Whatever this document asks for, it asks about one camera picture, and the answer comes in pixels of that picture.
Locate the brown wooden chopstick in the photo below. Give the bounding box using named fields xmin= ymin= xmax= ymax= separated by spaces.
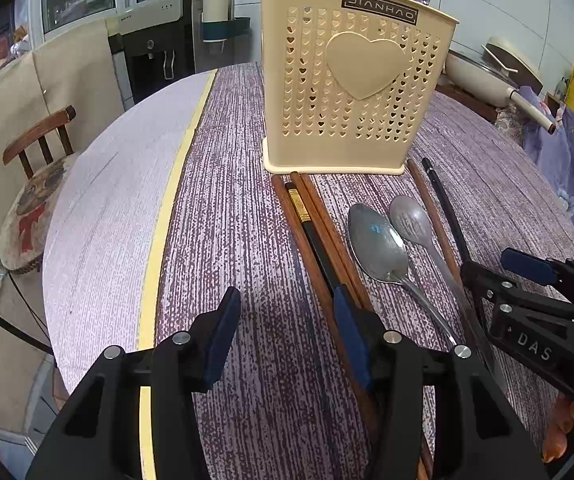
xmin=289 ymin=172 xmax=374 ymax=312
xmin=271 ymin=176 xmax=377 ymax=444
xmin=281 ymin=181 xmax=434 ymax=480

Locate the engraved steel spoon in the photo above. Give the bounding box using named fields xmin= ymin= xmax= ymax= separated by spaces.
xmin=389 ymin=194 xmax=496 ymax=371

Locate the black chopstick gold band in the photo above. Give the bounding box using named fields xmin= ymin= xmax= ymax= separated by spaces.
xmin=286 ymin=182 xmax=340 ymax=295

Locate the right hand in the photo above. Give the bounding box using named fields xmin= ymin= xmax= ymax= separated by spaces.
xmin=542 ymin=393 xmax=574 ymax=464

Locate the brown chopstick right side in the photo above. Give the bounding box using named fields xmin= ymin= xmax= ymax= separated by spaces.
xmin=406 ymin=158 xmax=462 ymax=285

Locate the purple woven tablecloth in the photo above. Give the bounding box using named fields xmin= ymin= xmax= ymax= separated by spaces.
xmin=136 ymin=62 xmax=574 ymax=480

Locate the large steel spoon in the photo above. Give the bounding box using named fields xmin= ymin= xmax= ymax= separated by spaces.
xmin=348 ymin=204 xmax=460 ymax=347

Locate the cream frying pan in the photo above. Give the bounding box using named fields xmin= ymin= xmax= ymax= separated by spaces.
xmin=444 ymin=50 xmax=556 ymax=133

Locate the pug print seat cushion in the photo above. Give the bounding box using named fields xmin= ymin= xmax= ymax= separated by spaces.
xmin=0 ymin=153 xmax=78 ymax=274

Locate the cream plastic utensil holder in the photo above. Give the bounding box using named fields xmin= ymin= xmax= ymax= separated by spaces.
xmin=261 ymin=0 xmax=458 ymax=176

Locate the wooden chair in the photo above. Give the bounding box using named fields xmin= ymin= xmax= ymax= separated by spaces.
xmin=2 ymin=105 xmax=76 ymax=179

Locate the water dispenser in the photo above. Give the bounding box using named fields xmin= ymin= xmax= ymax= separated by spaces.
xmin=106 ymin=0 xmax=205 ymax=106

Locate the teal towel holder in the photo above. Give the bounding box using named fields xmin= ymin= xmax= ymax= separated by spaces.
xmin=202 ymin=18 xmax=250 ymax=44

